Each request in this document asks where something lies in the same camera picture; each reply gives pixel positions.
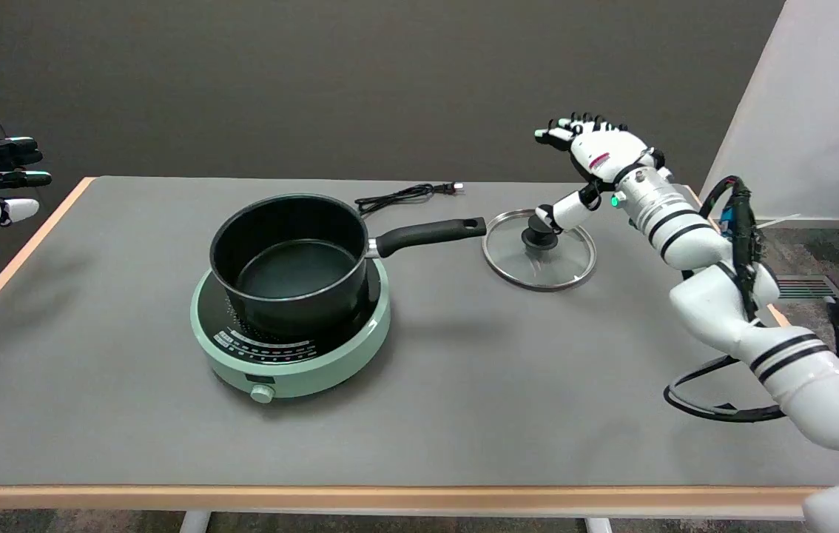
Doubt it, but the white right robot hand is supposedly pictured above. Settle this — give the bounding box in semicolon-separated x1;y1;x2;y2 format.
535;113;666;231

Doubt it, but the glass lid with black knob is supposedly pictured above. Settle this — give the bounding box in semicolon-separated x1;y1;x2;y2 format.
482;209;598;292

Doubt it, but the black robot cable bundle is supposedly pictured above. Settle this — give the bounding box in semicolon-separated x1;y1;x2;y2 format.
662;175;839;434

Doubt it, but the grey table mat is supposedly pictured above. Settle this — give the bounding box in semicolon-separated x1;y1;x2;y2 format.
0;176;839;488

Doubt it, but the black soup pot with handle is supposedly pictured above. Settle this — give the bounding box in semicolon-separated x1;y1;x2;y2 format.
209;194;488;338

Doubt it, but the mint green induction cooker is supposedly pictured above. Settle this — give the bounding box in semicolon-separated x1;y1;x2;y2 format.
190;255;392;404

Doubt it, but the white partition panel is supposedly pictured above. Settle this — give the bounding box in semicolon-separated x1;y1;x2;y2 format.
699;0;839;223

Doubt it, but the black power cord with plug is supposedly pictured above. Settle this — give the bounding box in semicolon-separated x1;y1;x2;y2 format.
354;182;463;217

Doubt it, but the floor vent grille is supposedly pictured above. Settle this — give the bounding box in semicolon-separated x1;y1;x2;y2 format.
775;275;839;301

